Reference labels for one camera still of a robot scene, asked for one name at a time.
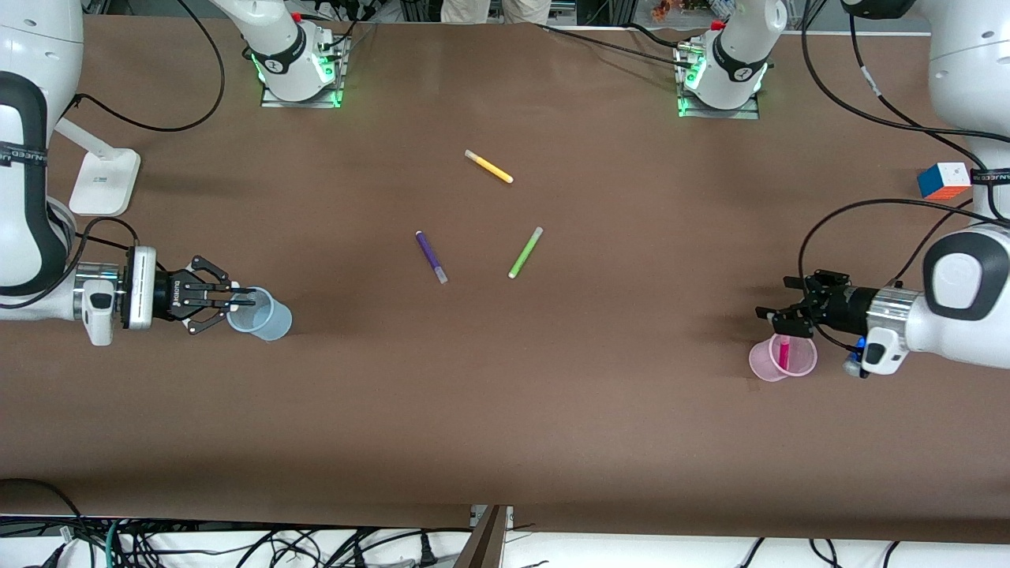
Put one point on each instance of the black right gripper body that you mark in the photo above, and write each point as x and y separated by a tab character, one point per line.
169	295

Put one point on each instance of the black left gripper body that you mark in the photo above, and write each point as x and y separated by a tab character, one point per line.
846	306

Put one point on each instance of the pink marker pen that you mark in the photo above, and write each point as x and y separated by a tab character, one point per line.
784	355

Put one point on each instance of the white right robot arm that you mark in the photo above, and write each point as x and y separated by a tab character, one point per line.
31	47

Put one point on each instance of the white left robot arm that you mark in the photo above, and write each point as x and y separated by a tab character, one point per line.
970	63

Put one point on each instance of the translucent pink plastic cup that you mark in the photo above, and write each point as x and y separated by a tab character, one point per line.
761	367

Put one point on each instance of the translucent blue plastic cup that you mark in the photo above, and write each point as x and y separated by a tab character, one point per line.
272	325

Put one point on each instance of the white flat stand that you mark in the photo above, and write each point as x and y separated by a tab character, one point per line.
102	185

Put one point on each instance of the colourful puzzle cube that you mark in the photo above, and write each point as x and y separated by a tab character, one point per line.
943	181

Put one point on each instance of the purple marker pen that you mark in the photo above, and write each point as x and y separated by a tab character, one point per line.
429	254

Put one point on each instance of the green marker pen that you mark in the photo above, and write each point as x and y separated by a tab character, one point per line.
525	253

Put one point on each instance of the yellow marker pen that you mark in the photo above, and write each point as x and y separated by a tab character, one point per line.
489	166

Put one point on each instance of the brown table cover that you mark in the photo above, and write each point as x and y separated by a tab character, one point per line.
505	410

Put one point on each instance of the orange decorative item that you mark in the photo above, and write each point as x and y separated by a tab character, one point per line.
671	9

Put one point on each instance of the black power plug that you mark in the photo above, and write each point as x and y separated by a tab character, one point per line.
427	552

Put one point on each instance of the grey metal support beam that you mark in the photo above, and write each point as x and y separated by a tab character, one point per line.
483	544

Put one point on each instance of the person in beige trousers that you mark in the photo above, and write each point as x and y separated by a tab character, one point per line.
473	9

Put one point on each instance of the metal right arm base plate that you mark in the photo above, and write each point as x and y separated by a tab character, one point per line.
276	101

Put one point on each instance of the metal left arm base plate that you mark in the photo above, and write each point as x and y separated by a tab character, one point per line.
746	113

